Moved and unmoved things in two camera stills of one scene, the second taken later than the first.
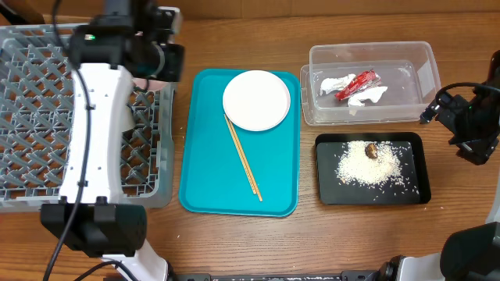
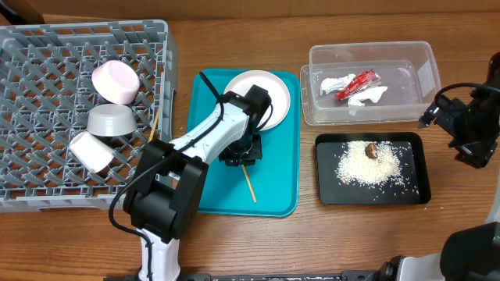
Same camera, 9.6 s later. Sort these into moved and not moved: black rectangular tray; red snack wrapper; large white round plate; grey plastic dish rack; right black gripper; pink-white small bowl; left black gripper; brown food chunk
Moved: left black gripper; pink-white small bowl
Not moved: grey plastic dish rack; red snack wrapper; large white round plate; black rectangular tray; brown food chunk; right black gripper
